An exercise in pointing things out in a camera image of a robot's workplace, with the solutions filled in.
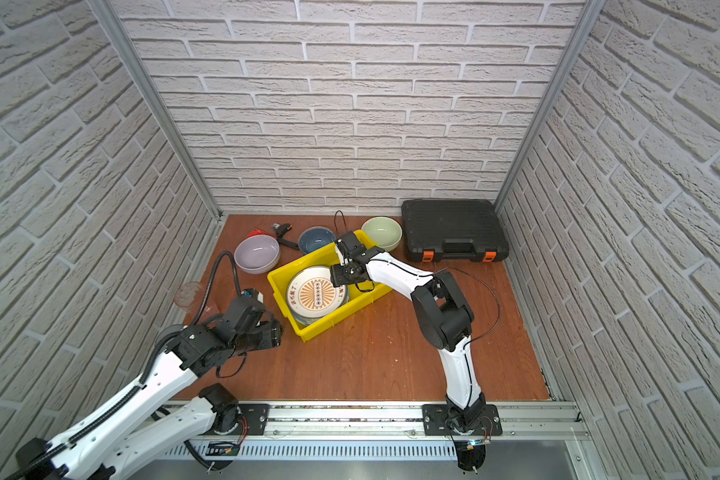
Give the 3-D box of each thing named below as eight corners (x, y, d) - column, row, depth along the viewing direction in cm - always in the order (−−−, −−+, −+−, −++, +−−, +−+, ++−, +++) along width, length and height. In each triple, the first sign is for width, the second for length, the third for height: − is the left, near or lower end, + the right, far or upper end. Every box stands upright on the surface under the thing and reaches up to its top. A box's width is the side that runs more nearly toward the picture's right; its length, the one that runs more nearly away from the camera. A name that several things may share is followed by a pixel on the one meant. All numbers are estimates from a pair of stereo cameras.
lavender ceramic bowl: (234, 277, 102) (228, 268, 97) (246, 244, 111) (241, 234, 106) (277, 278, 102) (273, 268, 97) (285, 244, 111) (282, 234, 107)
